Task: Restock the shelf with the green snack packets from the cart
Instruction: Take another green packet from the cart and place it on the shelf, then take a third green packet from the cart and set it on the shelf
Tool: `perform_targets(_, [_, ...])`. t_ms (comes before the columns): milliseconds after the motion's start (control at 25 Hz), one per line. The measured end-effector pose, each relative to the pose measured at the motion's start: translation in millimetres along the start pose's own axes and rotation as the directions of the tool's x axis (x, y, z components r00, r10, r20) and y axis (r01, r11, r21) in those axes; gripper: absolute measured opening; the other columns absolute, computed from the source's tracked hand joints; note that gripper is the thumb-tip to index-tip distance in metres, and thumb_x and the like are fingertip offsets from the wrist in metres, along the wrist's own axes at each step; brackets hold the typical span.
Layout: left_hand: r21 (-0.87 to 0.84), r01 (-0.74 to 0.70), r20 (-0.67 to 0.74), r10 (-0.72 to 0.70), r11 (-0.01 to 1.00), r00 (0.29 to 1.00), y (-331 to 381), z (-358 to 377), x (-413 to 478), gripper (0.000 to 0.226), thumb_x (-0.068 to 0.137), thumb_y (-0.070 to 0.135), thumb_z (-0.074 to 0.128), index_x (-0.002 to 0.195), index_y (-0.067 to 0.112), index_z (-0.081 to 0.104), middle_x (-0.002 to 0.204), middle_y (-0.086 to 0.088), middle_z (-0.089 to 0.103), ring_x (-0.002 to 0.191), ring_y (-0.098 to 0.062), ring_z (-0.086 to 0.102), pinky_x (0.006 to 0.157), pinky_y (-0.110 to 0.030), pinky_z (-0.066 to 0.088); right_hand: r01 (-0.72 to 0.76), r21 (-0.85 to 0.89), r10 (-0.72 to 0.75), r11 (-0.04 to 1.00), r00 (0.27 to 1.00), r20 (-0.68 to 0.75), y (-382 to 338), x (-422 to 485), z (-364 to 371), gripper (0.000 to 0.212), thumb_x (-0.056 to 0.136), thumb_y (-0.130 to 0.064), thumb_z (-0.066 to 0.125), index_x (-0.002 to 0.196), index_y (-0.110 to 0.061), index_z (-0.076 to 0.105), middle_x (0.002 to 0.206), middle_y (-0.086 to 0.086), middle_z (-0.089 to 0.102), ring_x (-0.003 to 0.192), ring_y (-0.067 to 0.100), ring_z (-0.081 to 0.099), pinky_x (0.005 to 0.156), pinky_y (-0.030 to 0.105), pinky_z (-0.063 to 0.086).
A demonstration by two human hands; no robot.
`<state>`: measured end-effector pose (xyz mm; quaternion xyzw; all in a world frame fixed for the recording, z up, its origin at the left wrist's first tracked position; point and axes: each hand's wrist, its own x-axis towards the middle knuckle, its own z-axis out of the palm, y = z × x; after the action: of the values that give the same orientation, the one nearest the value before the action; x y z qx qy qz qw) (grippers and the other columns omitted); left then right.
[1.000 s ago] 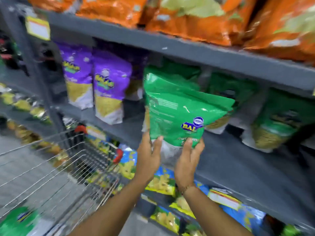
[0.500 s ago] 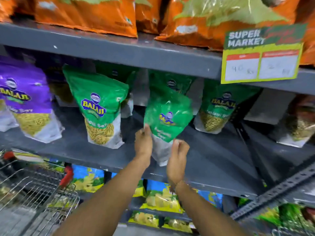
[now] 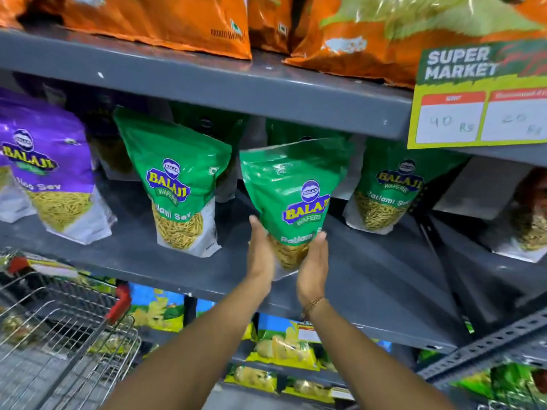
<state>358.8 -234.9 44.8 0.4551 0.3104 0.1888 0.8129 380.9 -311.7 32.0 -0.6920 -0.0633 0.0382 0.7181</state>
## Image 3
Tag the person's left hand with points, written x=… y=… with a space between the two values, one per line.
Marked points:
x=260 y=256

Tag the person's right hand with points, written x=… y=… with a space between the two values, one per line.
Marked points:
x=312 y=273

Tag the person's left thumb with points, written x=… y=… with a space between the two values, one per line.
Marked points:
x=257 y=229

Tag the person's right thumb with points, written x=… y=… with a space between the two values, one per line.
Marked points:
x=320 y=243

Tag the person's right forearm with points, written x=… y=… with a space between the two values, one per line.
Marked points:
x=367 y=362

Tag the person's left forearm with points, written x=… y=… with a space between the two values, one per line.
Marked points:
x=192 y=354

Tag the blue and yellow chips packet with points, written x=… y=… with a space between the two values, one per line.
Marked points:
x=156 y=307
x=280 y=345
x=252 y=377
x=310 y=390

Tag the grey metal shelf rack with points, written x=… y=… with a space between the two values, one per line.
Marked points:
x=256 y=89

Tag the slotted grey metal beam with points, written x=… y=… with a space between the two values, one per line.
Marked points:
x=483 y=348

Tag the brown and white snack packet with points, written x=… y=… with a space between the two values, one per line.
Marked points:
x=527 y=217

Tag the green and white price sign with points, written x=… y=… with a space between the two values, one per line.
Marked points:
x=474 y=98

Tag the purple snack packet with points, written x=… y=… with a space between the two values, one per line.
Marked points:
x=10 y=200
x=51 y=166

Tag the orange and green snack packet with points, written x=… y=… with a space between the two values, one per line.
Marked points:
x=384 y=34

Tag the bright green snack packet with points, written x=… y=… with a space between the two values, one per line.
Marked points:
x=508 y=386

